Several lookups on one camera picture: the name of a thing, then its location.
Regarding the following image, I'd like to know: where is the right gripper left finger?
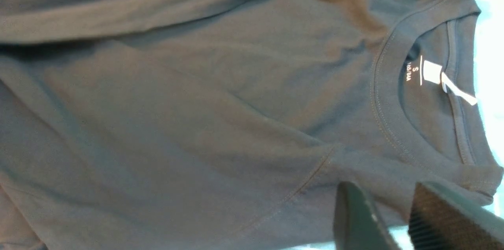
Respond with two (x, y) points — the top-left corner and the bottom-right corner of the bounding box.
(333, 181), (400, 250)

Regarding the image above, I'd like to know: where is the dark gray long-sleeved shirt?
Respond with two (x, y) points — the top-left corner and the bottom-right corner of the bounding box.
(0, 0), (503, 250)

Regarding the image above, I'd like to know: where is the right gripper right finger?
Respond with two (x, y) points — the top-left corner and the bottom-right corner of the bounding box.
(408, 182), (504, 250)

